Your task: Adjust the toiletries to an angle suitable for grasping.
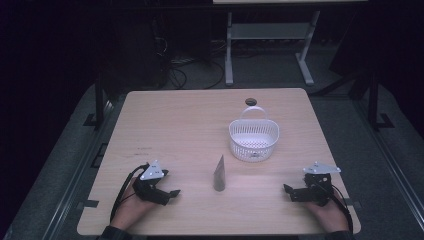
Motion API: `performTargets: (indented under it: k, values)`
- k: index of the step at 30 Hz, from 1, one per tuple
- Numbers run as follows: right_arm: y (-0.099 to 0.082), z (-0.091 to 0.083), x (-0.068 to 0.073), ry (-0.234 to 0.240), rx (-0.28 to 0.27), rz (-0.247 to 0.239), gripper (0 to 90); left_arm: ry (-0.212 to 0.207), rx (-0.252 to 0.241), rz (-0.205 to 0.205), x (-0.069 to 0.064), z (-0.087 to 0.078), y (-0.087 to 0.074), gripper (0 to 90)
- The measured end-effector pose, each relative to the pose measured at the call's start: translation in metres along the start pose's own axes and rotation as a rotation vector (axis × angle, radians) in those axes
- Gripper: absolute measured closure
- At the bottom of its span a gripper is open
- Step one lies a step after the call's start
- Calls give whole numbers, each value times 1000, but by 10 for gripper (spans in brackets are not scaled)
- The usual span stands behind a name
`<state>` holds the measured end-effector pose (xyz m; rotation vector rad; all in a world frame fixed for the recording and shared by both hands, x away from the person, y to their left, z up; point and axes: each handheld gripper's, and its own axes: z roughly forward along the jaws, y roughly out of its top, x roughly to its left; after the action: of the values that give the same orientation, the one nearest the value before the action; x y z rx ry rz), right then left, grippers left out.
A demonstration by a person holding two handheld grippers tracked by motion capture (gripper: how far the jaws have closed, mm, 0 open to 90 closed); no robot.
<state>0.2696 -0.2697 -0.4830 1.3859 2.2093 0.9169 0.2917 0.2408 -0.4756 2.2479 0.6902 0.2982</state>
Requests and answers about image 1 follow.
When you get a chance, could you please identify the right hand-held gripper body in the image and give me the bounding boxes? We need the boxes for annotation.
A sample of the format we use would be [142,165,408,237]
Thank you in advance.
[294,161,342,207]

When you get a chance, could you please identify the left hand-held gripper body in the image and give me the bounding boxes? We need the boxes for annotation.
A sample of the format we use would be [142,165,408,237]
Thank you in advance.
[132,159,171,206]

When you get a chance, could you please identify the white plastic basket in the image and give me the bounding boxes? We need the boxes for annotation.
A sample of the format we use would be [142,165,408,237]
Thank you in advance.
[228,105,281,164]

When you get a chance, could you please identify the black floor cables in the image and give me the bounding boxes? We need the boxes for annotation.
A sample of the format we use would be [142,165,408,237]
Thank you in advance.
[151,36,228,91]

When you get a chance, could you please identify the black metal post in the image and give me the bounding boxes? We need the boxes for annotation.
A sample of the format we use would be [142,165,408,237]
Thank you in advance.
[366,71,396,132]
[83,71,107,129]

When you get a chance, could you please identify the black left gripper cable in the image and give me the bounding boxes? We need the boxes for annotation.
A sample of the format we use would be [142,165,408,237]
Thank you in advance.
[109,162,150,223]

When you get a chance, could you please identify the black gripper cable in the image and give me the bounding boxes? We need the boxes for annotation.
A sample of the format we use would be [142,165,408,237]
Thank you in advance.
[109,162,150,223]
[324,184,355,234]

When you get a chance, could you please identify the grey cone-shaped packet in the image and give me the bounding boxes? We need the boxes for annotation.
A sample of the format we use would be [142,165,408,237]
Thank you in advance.
[212,154,227,193]

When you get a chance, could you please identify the person's right hand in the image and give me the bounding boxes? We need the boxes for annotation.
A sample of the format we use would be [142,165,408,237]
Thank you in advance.
[303,194,350,233]

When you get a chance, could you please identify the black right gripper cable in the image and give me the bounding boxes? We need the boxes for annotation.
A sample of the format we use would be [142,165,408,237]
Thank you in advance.
[324,184,355,234]

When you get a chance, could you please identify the white metal stand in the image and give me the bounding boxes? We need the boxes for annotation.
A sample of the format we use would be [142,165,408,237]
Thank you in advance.
[224,9,322,87]

